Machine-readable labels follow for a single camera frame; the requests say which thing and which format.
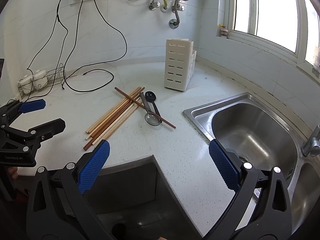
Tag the medium brown chopstick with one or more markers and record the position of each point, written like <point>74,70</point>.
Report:
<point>116,124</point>

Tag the black plastic spoon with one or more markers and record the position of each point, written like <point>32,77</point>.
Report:
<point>151,97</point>

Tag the small jar on sill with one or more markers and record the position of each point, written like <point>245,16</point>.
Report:
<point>223,31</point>

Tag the window frame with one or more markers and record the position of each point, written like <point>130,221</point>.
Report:
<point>288,29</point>

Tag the pale wooden chopstick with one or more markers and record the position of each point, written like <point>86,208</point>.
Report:
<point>111,117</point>

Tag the cream plastic utensil holder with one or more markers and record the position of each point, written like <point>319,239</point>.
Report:
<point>180,58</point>

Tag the dark brown chopstick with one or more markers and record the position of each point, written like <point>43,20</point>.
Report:
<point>142,106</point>

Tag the chrome sink faucet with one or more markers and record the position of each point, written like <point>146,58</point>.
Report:
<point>312,147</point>

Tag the wire rack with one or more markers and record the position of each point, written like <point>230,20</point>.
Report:
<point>55,76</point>

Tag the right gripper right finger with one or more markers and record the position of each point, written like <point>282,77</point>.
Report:
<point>271,217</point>

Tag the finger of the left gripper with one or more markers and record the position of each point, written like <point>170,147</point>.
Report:
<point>45,131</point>
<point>32,106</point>

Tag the stainless steel sink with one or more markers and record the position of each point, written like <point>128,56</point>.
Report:
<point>263,138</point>

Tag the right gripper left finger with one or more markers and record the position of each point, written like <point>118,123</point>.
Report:
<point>57,208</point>

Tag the reddish brown chopstick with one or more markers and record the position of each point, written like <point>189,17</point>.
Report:
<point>90,141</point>

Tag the black cable long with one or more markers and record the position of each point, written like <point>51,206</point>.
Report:
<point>99,60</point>

